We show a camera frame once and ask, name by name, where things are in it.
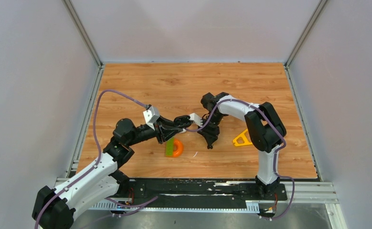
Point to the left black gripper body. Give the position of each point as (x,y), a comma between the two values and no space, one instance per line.
(160,132)

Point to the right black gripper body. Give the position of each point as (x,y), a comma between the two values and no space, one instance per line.
(211,126)

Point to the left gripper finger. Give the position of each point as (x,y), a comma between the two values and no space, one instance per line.
(170,133)
(166,121)

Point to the black earbud case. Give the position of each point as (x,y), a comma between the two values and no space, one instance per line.
(183,121)

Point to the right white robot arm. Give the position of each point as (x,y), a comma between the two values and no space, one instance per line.
(264,126)

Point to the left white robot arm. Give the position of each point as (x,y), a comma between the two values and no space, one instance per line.
(59,207)

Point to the green toy brick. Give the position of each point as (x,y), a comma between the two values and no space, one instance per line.
(169,148)

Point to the yellow triangle block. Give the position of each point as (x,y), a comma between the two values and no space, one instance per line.
(242,139)

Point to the orange half ring block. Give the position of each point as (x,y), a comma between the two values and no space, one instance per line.
(178,148)

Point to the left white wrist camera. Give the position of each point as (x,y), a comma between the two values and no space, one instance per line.
(151,115)

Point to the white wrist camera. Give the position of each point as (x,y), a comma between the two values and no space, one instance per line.
(151,115)
(196,119)

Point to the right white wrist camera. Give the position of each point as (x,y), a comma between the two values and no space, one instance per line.
(196,119)

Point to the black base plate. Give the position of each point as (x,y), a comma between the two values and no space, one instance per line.
(197,192)

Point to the slotted cable duct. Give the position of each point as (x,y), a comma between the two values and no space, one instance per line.
(247,207)

